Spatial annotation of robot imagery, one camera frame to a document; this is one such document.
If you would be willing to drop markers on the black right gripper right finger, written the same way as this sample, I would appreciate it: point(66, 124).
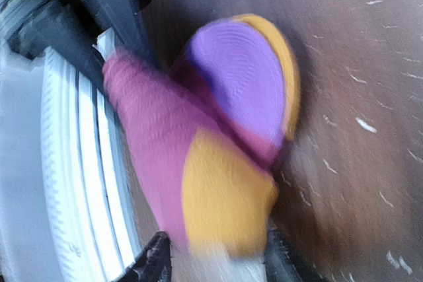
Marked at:
point(282, 263)

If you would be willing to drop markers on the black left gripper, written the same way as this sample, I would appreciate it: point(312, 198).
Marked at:
point(71, 27)

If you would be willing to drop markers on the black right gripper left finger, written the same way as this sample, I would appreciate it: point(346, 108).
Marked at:
point(154, 262)

